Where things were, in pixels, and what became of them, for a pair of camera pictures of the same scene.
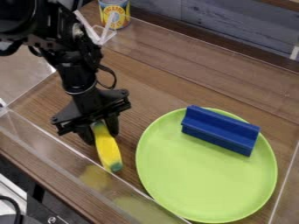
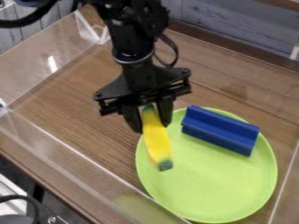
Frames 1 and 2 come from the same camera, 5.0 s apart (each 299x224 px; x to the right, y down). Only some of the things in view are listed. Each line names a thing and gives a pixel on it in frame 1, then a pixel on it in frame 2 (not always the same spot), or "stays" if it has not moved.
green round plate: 198,181 stays
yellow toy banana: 109,147 to 157,136
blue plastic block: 219,130 stays
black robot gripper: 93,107 to 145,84
